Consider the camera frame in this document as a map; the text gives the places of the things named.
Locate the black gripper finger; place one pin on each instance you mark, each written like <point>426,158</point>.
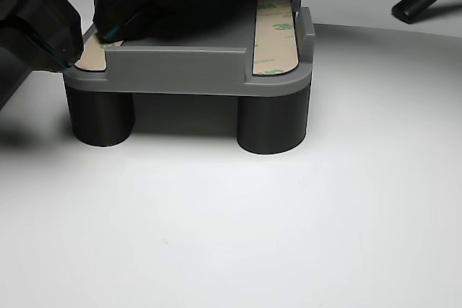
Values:
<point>115,8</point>
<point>195,5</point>
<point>50,12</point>

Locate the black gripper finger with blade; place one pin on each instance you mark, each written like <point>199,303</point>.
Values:
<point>25,46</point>

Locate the tan adhesive tape liner strip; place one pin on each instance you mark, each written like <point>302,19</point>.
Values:
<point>274,41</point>

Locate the grey fixture on black legs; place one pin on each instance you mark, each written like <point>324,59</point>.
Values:
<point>180,70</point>

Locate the white paper card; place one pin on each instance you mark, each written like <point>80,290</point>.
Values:
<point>94,59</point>

